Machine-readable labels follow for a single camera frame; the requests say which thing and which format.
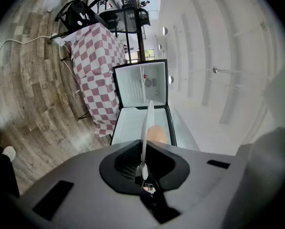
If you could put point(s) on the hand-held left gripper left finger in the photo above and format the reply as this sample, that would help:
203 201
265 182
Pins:
80 187

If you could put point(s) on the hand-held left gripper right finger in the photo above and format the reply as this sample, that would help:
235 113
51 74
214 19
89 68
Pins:
204 187

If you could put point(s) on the brown bread roll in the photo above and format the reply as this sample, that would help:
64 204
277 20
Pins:
158 133

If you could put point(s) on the white round plate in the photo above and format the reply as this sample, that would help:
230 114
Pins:
149 118

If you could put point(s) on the black mini fridge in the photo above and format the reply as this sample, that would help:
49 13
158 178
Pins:
154 85

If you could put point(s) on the person's white shoe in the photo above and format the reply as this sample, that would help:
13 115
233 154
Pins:
9 153

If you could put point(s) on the person's black trousers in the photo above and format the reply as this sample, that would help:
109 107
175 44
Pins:
2 175

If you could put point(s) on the grey dome ceiling lamp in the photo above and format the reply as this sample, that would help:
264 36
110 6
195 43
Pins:
159 46
165 30
171 79

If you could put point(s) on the metal ceiling sprinkler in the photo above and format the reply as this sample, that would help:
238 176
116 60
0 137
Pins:
215 70

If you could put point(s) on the pink white checkered tablecloth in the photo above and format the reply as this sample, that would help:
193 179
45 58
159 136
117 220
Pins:
97 56

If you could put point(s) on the white power strip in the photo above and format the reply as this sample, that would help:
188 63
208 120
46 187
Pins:
58 40

